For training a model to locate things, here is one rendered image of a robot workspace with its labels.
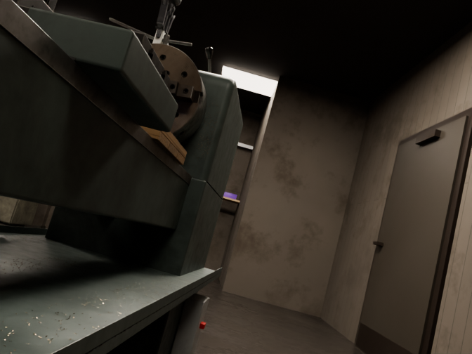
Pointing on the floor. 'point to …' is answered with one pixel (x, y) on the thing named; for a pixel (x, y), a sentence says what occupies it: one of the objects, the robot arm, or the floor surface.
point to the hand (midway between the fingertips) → (159, 39)
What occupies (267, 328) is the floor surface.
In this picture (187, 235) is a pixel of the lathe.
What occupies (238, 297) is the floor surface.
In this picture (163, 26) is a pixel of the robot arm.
